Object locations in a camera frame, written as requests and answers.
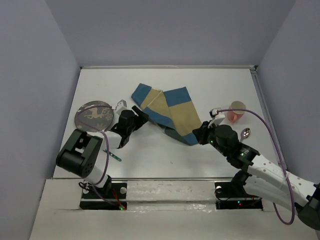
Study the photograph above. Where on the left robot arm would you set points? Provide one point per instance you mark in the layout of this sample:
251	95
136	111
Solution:
87	154

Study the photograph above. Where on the spoon with green handle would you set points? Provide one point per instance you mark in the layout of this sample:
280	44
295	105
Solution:
245	134

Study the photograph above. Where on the pink cup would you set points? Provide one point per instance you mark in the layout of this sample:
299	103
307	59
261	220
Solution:
236	111

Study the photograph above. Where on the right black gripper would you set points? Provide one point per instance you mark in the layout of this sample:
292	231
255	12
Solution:
201	133

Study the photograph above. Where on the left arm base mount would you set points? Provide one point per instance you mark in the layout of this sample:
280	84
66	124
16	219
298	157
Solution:
112	199

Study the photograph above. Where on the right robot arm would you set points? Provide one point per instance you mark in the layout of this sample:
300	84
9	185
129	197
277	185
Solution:
260	177

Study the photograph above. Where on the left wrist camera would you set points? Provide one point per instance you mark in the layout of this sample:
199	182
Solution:
121	106

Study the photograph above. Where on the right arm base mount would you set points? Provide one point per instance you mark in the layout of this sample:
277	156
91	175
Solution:
231	195

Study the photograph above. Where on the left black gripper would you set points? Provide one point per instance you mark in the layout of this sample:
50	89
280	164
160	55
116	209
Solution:
142	117

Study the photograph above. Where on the fork with green handle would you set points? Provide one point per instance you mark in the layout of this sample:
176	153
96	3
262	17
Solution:
112	155

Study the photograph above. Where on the blue beige placemat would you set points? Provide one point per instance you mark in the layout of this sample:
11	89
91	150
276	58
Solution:
173	110

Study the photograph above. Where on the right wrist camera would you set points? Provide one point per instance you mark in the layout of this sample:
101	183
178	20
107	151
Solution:
217	116

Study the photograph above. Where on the grey patterned plate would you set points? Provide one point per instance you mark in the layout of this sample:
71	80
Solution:
94	116

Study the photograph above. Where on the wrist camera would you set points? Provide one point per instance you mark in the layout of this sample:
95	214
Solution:
121	106
217	116

